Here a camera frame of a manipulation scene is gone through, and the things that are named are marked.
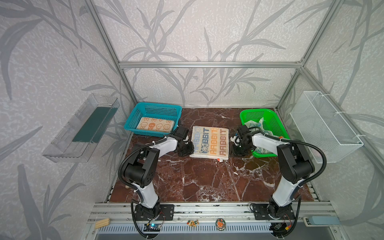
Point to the orange rabbit towel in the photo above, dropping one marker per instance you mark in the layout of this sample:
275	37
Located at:
155	125

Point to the white wire mesh basket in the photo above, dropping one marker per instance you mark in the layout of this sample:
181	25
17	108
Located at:
320	124

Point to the teal patterned towel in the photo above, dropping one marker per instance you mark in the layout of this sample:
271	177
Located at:
261	126

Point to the round orange sticker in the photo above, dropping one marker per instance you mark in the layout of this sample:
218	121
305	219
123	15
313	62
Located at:
220	224

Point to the wooden block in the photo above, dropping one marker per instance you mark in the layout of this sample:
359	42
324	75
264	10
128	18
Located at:
102	223

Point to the clear acrylic wall shelf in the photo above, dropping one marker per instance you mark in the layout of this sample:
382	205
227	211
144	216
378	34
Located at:
79	138

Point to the pink object in wire basket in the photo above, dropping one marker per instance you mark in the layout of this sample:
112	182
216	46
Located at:
316	153

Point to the small orange green trinket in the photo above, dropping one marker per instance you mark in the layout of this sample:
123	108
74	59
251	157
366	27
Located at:
193	223

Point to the green plastic basket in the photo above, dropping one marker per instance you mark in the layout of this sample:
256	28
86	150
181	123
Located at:
271	123

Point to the teal plastic basket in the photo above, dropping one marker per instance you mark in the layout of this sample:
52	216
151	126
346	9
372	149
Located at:
152	110

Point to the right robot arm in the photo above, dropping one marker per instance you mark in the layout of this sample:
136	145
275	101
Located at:
295	164

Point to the rabbit lettered towel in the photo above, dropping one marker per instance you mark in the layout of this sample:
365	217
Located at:
210	143

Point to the left green circuit board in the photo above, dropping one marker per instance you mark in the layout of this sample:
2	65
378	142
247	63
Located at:
151	227

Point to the aluminium frame rail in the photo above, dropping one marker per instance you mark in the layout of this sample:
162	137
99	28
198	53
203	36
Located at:
237	65

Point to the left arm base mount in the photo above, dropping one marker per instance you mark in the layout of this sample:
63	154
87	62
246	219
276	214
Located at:
160	212

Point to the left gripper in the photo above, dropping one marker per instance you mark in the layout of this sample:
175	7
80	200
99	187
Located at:
185	147

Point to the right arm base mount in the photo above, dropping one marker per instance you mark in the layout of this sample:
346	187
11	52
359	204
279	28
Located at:
259	211

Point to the right circuit board with wires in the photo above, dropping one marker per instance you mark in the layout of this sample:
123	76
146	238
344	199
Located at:
280	227

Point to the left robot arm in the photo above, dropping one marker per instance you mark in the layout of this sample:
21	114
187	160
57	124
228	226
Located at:
137	171

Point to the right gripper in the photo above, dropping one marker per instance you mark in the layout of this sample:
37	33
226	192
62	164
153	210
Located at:
239	146

